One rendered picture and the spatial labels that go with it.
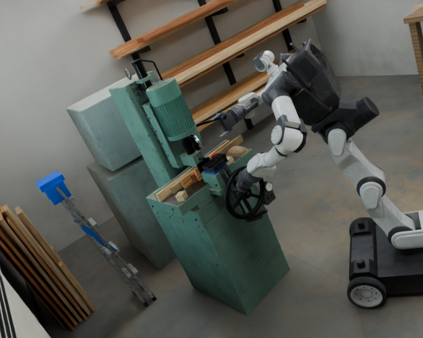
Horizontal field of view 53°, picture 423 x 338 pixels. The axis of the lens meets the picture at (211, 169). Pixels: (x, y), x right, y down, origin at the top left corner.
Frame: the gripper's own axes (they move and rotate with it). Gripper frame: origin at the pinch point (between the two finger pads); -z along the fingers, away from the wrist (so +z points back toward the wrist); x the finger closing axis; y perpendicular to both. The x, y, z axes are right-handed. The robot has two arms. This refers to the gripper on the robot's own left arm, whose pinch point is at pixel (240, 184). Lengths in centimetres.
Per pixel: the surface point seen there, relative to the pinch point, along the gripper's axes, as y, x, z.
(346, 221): -108, 25, -60
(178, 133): 33.8, 25.8, -16.9
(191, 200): 17.2, -6.9, -23.7
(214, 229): -2.3, -15.5, -35.7
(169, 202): 27.1, -9.0, -31.6
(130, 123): 58, 38, -46
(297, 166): -108, 100, -139
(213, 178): 10.1, 5.5, -15.2
